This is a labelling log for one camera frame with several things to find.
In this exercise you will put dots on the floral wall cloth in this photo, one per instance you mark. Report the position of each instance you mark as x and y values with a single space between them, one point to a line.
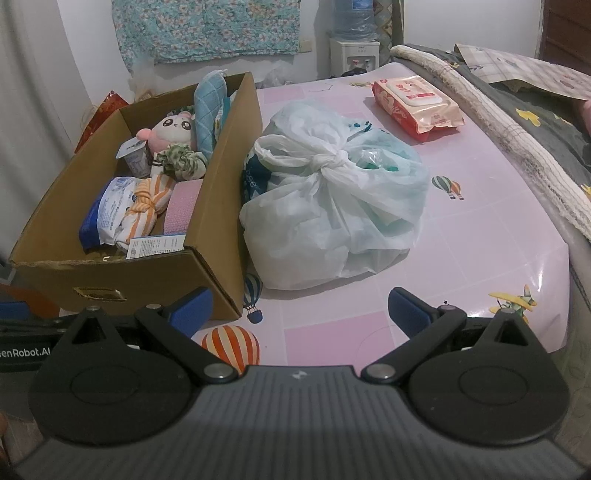
207 27

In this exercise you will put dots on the pink cloth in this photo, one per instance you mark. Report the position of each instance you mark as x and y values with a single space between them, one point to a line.
182 205

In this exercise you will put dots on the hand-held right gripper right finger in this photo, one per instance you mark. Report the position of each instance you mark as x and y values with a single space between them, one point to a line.
408 313

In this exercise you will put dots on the brown wooden door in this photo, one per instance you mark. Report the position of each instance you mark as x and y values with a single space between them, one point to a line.
565 27

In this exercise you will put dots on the white and teal packet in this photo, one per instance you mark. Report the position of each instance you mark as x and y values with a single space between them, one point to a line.
224 115

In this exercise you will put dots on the white plastic bag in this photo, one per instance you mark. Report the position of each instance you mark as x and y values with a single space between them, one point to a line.
332 198

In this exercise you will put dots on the pink and white plush toy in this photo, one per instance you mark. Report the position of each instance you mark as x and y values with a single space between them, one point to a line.
173 127

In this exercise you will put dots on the white yogurt cup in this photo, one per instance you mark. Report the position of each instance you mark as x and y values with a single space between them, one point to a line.
134 159

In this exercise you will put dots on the wall socket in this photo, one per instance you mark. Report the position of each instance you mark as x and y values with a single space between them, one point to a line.
306 46

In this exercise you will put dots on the red snack bag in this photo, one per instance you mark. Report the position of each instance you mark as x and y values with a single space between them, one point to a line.
99 120

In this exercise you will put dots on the blue checked towel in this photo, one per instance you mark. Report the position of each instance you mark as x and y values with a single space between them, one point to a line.
207 110

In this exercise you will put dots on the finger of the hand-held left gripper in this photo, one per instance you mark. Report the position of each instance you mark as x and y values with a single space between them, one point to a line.
13 309

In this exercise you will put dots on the cardboard box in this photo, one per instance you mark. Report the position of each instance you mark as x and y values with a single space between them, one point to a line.
217 184

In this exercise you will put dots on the red wet wipes pack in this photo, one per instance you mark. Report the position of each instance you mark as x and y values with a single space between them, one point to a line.
415 106

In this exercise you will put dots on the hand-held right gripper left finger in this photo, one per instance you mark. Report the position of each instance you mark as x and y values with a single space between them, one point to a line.
190 310

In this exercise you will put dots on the plaid printed paper sheet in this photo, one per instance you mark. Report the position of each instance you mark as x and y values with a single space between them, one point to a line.
526 69

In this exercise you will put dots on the white paper packet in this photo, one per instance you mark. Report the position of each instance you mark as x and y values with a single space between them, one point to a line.
157 244

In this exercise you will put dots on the white water dispenser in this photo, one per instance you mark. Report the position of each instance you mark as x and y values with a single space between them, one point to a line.
353 57

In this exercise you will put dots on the orange striped cloth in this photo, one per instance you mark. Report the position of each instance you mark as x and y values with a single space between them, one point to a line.
147 207

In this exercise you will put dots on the pink printed mat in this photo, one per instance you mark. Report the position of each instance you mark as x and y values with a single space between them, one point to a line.
461 240

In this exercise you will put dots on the green floral scrunchie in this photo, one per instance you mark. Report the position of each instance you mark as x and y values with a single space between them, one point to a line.
184 161

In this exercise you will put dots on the white fuzzy blanket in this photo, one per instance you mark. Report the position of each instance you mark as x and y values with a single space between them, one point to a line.
508 129

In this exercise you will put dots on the blue and white packet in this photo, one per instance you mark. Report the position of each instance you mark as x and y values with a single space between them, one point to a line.
108 207

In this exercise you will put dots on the grey blanket with yellow stars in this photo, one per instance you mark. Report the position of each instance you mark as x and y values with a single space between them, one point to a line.
531 106

